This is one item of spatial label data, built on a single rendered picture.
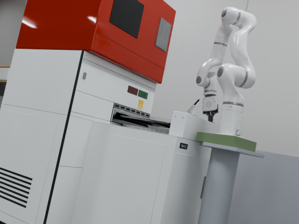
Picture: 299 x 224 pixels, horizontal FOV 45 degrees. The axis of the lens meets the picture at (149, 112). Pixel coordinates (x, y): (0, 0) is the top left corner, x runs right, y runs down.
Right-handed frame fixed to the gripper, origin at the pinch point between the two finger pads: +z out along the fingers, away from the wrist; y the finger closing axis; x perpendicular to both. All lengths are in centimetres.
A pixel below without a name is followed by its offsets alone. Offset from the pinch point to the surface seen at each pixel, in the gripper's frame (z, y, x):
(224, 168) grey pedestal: 33.3, 19.0, -25.0
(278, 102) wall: -40, 10, 141
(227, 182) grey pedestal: 41, 20, -23
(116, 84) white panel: -23, -55, -31
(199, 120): 5.1, 3.3, -23.8
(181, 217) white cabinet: 61, -8, -24
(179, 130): 13.2, -1.2, -40.0
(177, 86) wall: -78, -114, 162
